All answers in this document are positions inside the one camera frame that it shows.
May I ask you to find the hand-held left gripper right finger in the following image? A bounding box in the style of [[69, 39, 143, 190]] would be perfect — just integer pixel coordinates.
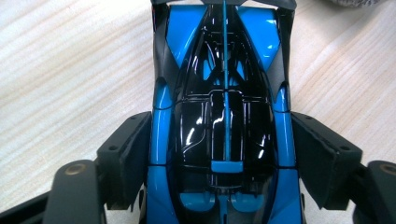
[[290, 111, 363, 211]]

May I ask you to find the blue and black toy car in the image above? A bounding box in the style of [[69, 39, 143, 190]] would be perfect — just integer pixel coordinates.
[[146, 0, 304, 224]]

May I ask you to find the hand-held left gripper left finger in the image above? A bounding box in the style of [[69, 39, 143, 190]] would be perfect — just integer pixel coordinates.
[[96, 111, 153, 211]]

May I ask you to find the grey cloth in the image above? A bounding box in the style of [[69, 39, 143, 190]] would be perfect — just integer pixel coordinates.
[[326, 0, 384, 8]]

